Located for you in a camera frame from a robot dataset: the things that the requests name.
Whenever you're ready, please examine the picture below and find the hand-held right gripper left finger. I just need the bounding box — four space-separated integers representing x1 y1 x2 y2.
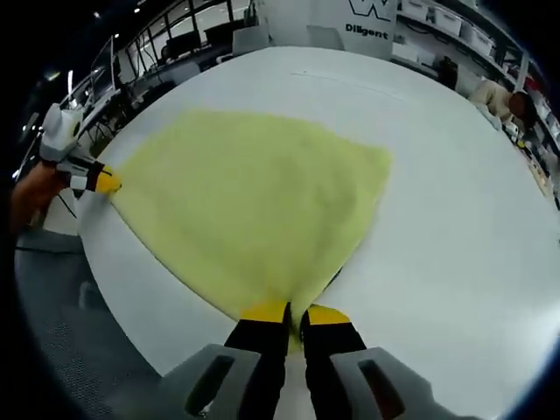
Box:
163 300 293 420

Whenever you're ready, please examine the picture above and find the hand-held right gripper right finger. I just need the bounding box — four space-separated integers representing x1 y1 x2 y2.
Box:
300 304 435 420

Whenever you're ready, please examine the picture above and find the yellow blue grey garment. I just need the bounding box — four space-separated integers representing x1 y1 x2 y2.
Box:
107 108 394 355

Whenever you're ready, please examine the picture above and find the person's left hand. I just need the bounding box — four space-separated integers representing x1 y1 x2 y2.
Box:
29 163 72 203

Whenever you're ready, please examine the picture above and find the large standing display screen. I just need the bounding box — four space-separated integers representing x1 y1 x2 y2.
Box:
89 37 120 95

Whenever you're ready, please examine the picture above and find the black computer monitor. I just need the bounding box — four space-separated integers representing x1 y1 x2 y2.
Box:
203 24 247 47
165 37 203 59

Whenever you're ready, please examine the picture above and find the grey mesh office chair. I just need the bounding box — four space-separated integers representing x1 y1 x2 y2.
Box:
15 231 176 420

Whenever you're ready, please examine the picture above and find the white crumpled cloth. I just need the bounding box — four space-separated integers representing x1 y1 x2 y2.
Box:
476 102 502 130

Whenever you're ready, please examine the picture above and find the black bag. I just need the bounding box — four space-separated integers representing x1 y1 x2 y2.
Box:
437 56 459 89

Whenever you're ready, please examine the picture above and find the grey metal storage shelf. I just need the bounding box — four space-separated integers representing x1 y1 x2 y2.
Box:
391 0 560 154

